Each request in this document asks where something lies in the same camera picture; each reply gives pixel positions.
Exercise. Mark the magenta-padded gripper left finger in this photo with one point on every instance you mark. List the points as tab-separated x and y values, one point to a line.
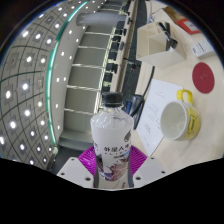
86	160

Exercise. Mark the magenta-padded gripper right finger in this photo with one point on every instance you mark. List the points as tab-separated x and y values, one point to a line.
137	160

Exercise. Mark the clear bottle with black cap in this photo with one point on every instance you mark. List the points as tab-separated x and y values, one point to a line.
111	140

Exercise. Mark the black desk phone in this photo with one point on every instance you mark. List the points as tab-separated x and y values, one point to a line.
136	106

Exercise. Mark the white printed paper sheet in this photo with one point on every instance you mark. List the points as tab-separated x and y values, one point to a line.
155	103

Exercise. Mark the round ceiling lights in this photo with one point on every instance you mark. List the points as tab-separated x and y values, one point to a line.
25	86

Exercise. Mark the flat round red coaster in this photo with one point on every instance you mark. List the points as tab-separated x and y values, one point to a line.
203	77

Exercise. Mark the curved wooden conference desk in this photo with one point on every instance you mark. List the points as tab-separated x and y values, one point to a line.
131	50

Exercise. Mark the row of black office chairs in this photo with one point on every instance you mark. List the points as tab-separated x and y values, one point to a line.
115	50

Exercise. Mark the white open organizer box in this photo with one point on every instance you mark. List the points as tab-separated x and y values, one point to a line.
160	50

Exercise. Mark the black marker pen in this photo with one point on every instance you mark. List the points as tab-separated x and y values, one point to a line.
168	35

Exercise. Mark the brown cardboard box red label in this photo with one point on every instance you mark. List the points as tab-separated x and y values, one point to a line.
186	23

